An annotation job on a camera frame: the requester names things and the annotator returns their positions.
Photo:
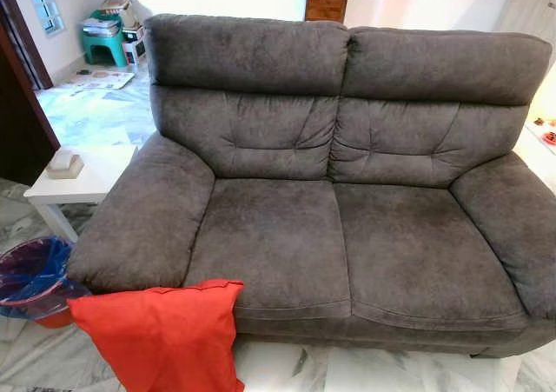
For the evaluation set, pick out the red pillow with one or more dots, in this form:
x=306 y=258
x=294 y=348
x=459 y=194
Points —
x=165 y=340

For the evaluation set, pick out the grey fabric sofa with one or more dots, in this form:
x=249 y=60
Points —
x=347 y=235

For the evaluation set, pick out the printed floor mat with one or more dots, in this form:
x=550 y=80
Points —
x=95 y=79

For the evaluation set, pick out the white low table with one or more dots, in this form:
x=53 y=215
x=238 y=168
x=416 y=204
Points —
x=537 y=162

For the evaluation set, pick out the small red bowl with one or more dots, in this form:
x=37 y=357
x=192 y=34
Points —
x=549 y=137

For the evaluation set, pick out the white cabinet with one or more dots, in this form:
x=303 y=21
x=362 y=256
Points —
x=530 y=14

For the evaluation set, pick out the brown wooden cabinet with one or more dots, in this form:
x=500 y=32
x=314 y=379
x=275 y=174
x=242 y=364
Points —
x=326 y=7

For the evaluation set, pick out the stack of small boxes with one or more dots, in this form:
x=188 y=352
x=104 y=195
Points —
x=130 y=36

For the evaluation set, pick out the white side table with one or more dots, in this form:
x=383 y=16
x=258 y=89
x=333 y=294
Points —
x=100 y=170

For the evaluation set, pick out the green plastic stool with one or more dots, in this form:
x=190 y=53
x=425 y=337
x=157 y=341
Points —
x=104 y=49

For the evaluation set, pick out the stack of papers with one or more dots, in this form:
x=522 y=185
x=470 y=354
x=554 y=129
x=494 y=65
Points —
x=102 y=27

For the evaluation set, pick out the beige tissue box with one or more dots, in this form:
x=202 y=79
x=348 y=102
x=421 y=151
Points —
x=65 y=164

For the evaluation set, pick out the red bin with blue bag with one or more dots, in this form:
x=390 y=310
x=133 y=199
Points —
x=30 y=275

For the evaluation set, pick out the dark wooden door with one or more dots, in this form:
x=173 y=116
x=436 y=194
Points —
x=17 y=122

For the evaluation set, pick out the louvred glass window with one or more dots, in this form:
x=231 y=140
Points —
x=43 y=5

